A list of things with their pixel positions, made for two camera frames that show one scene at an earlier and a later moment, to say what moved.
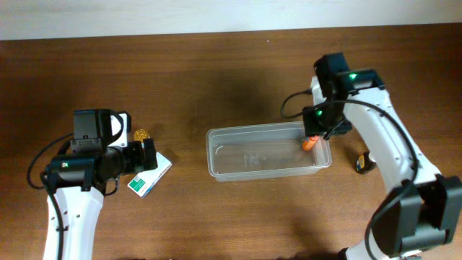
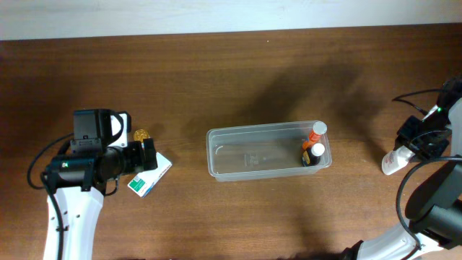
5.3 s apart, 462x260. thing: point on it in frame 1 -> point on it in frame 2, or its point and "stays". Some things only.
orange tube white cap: [308, 144] stays
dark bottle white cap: [364, 163] -> [311, 156]
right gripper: [317, 129] -> [411, 129]
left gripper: [148, 154] stays
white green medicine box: [146, 180] stays
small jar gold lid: [141, 134] stays
